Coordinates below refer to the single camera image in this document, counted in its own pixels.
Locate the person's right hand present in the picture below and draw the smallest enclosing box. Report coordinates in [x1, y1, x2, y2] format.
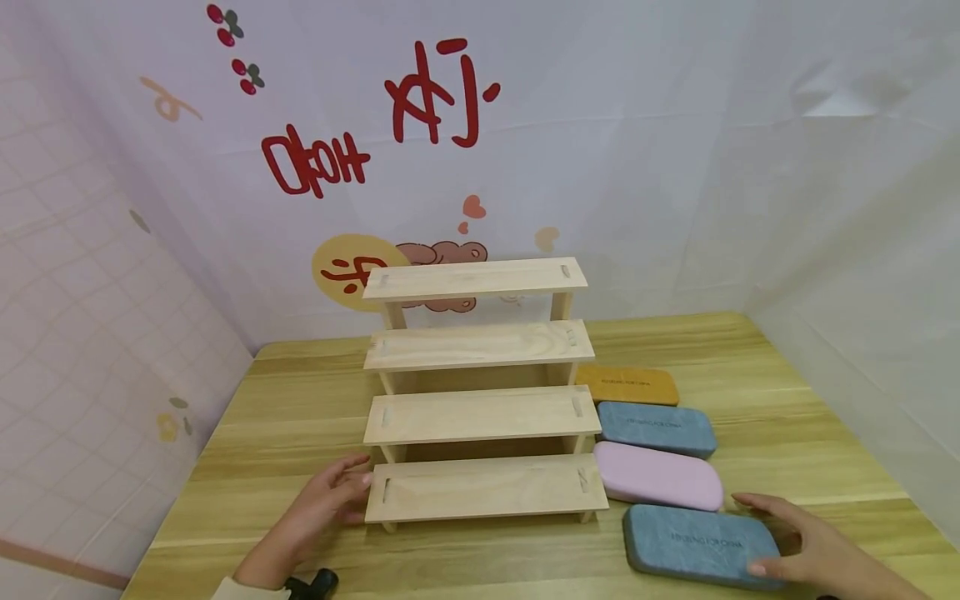
[731, 492, 893, 600]

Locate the person's left hand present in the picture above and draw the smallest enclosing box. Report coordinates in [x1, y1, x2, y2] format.
[233, 454, 374, 590]

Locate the large blue glasses case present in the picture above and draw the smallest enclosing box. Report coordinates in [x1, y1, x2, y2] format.
[622, 503, 788, 592]

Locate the person's right forearm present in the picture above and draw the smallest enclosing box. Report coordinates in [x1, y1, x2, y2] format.
[862, 573, 936, 600]

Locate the person's left forearm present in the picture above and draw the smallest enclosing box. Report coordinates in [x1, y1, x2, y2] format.
[210, 575, 293, 600]

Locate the black wrist band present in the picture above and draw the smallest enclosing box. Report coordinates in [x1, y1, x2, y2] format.
[285, 568, 340, 600]

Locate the pink glasses case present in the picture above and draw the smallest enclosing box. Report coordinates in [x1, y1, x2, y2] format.
[592, 441, 725, 513]

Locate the wooden four-step display shelf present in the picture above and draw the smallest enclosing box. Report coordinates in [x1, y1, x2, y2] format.
[362, 257, 610, 534]

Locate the small blue glasses case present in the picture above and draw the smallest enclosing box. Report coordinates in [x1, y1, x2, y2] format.
[596, 401, 718, 460]

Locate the orange glasses case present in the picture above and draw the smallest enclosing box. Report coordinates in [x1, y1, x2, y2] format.
[575, 363, 681, 408]

